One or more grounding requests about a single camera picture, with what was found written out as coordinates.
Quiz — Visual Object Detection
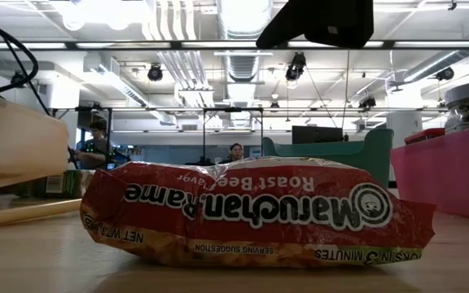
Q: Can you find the green plastic bin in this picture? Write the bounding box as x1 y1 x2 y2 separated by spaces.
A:
261 128 395 189

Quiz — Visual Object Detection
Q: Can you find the person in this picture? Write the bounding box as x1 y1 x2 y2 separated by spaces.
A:
219 142 246 164
75 120 112 170

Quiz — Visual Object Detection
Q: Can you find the silver round ventilation duct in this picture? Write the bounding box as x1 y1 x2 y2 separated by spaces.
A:
217 0 275 131

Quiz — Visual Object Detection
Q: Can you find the orange plastic tray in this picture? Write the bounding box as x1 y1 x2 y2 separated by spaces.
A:
0 88 83 230

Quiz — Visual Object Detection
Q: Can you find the black background workstation frame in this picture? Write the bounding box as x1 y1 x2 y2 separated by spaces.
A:
203 107 265 160
49 106 113 155

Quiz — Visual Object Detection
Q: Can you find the black aluminium rig frame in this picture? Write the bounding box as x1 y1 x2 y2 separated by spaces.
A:
0 39 469 147

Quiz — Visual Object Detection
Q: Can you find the white rectangular ceiling duct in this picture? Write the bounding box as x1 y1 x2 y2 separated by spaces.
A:
82 52 151 107

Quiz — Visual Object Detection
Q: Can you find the white pillar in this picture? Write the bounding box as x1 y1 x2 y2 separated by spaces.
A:
387 110 424 138

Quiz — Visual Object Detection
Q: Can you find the black monitor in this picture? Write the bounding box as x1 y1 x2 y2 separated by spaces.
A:
291 125 344 145

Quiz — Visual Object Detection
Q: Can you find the green-label herb jar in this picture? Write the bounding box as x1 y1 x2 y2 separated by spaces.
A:
0 168 96 199

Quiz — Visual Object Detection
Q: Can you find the pink plastic tray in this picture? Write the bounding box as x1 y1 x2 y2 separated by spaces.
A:
389 121 469 225

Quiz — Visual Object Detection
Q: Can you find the red box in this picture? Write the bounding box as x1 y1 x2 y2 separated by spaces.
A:
404 127 446 146

